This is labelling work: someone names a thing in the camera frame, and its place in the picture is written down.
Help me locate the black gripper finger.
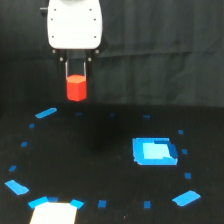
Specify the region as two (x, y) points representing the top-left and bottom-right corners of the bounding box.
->
(65, 60), (69, 79)
(83, 61), (88, 78)

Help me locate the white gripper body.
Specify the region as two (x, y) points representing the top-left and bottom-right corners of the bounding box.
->
(39, 0), (108, 64)

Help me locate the red hexagonal block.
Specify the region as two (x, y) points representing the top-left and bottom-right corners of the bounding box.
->
(66, 75), (87, 102)

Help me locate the large blue tape strip back-left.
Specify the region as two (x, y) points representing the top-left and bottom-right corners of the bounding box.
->
(35, 108), (57, 119)

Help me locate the black curtain backdrop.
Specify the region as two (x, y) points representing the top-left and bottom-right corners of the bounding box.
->
(0, 0), (224, 107)

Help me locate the blue taped square target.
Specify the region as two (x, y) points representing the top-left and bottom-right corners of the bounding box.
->
(132, 138), (178, 166)

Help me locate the large blue tape strip front-left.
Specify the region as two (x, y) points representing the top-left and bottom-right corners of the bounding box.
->
(5, 180), (29, 195)

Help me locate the blue tape strip right of paper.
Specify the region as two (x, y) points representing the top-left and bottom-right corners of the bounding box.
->
(70, 199), (84, 209)

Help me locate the blue tape strip of paper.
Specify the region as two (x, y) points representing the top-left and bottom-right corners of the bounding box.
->
(28, 196), (48, 209)
(70, 199), (84, 209)

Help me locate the blue tape strip left of paper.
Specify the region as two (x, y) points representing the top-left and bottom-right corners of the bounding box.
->
(28, 196), (48, 209)

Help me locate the white paper sheet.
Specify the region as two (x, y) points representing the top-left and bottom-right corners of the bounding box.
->
(29, 202), (77, 224)

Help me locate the large blue tape strip front-right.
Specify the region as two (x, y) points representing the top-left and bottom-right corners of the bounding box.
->
(173, 190), (201, 207)

